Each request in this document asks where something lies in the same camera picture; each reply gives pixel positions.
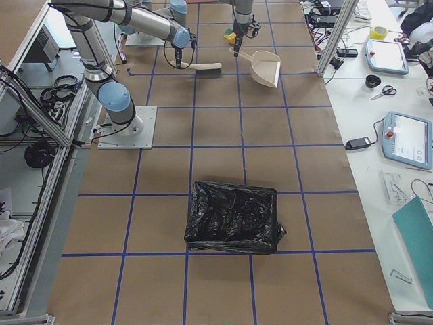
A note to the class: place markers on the white plastic dustpan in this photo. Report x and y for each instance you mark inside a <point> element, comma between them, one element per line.
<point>264,67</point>

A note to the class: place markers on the teal folder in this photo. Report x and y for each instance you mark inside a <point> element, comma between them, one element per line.
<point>415,229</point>

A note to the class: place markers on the teach pendant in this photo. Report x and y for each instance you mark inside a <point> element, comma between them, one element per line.
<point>386,56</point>
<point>407,139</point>

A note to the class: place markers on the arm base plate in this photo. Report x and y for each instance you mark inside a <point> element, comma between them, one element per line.
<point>140,39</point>
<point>139,134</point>

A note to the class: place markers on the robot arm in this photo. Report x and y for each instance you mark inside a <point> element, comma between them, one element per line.
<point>244,23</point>
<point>80,16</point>

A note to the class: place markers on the near teach pendant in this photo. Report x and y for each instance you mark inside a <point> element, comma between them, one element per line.
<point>407,139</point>

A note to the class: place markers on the yellow potato-shaped bread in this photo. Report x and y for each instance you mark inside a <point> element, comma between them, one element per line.
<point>231,41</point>

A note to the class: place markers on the metal allen key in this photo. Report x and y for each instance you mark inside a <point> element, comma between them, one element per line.
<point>401,276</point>

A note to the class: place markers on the aluminium frame post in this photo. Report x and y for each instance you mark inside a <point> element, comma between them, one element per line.
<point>342,21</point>

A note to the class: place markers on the black power adapter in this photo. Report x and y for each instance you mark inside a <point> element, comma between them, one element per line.
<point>357,144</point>

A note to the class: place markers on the green yellow sponge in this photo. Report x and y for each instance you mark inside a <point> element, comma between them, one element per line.
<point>229,34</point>

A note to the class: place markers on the black handled scissors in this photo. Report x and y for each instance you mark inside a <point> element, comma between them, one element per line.
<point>387,90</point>

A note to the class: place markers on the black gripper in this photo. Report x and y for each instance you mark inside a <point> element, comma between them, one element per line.
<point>177,51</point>
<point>239,30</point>

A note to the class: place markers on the yellow tape roll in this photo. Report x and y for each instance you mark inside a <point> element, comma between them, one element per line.
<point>378,33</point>

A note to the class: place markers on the small black bowl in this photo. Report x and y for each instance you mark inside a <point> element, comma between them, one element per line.
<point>372,81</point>

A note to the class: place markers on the far teach pendant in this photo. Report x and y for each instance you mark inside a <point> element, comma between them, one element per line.
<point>386,56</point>

